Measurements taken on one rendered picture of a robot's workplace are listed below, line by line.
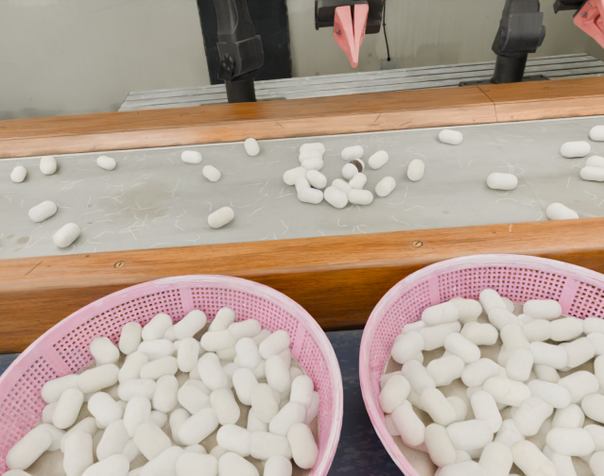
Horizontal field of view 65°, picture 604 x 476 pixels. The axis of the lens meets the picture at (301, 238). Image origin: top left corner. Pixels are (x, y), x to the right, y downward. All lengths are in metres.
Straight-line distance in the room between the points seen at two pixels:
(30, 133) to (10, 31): 2.06
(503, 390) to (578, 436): 0.06
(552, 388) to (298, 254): 0.25
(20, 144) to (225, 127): 0.33
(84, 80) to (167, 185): 2.24
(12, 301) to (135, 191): 0.23
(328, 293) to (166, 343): 0.16
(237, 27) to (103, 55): 1.87
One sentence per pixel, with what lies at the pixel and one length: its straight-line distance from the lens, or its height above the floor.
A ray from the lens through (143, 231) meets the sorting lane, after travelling 0.60.
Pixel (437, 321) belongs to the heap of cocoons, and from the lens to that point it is 0.45.
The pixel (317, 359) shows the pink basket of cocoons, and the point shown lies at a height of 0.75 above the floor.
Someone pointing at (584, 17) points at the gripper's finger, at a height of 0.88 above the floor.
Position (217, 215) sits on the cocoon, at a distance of 0.56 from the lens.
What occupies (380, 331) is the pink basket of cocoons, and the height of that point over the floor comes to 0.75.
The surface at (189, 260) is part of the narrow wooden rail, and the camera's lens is 0.49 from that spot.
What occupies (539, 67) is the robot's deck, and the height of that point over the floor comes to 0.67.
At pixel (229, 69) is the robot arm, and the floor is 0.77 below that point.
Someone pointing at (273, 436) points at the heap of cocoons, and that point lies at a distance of 0.37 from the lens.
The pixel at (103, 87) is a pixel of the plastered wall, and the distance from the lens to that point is 2.89.
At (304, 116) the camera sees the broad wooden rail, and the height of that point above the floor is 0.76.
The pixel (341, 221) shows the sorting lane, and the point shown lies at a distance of 0.56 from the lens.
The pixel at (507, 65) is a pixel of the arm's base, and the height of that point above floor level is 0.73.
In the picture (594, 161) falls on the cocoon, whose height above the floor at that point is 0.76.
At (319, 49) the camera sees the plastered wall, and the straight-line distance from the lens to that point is 2.72.
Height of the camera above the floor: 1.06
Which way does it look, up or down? 36 degrees down
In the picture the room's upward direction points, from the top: 4 degrees counter-clockwise
